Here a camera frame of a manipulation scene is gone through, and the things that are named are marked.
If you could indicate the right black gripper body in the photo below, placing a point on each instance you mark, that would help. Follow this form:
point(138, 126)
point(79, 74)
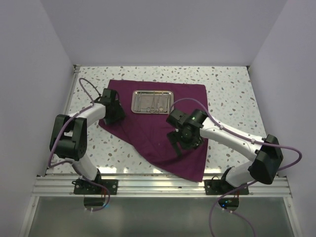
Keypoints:
point(187, 142)

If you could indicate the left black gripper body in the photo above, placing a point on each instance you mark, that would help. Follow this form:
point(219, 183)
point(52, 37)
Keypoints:
point(117, 113)

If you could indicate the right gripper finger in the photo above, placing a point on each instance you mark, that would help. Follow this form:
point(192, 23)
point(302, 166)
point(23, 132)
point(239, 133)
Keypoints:
point(173, 136)
point(177, 147)

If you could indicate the purple surgical drape cloth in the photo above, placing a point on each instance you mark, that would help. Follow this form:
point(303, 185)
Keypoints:
point(148, 133)

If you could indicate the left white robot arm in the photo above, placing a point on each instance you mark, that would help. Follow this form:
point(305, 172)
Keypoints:
point(68, 142)

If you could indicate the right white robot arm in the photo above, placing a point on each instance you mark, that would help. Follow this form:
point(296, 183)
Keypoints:
point(263, 154)

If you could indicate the stainless steel instrument tray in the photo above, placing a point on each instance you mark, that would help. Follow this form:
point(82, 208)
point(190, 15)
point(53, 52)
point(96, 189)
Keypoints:
point(141, 100)

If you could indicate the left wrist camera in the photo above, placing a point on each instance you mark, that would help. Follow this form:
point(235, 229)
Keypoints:
point(109, 96)

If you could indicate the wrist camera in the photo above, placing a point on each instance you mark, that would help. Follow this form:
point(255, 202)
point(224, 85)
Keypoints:
point(176, 118)
point(109, 96)

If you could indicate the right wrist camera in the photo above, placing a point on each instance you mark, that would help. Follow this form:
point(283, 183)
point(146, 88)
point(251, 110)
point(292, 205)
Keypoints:
point(176, 118)

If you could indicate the aluminium left side rail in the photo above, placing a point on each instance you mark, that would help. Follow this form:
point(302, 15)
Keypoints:
point(72, 86)

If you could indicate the aluminium rail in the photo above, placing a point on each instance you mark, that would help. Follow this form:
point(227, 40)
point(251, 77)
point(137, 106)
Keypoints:
point(162, 186)
point(72, 86)

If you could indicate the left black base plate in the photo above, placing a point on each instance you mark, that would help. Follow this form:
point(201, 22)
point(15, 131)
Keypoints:
point(105, 186)

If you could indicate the aluminium front rail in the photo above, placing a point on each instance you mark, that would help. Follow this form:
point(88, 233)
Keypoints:
point(162, 186)

